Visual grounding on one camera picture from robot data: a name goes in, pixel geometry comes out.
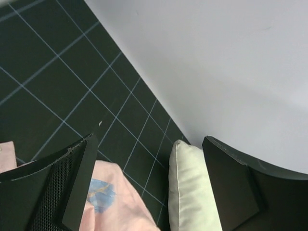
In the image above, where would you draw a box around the white pillow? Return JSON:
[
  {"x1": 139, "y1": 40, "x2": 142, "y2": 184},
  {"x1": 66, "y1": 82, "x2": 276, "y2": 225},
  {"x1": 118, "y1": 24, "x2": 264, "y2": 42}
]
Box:
[{"x1": 168, "y1": 140, "x2": 222, "y2": 231}]

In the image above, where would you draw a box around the pink purple printed pillowcase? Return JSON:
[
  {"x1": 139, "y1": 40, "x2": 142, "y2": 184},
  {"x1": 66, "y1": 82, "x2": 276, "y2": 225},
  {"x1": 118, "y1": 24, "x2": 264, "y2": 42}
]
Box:
[{"x1": 0, "y1": 141, "x2": 158, "y2": 231}]

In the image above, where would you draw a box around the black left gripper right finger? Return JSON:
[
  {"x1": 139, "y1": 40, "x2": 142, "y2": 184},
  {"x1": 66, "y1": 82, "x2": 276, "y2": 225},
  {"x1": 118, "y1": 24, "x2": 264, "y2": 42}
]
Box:
[{"x1": 202, "y1": 136, "x2": 308, "y2": 231}]

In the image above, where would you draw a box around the black gridded work mat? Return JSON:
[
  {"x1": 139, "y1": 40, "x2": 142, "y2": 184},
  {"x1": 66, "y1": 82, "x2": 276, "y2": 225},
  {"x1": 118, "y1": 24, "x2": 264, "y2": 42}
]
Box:
[{"x1": 0, "y1": 0, "x2": 185, "y2": 231}]

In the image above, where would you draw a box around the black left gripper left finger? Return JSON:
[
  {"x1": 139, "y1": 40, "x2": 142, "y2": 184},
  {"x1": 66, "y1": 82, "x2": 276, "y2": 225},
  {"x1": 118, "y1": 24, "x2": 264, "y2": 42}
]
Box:
[{"x1": 0, "y1": 134, "x2": 98, "y2": 231}]

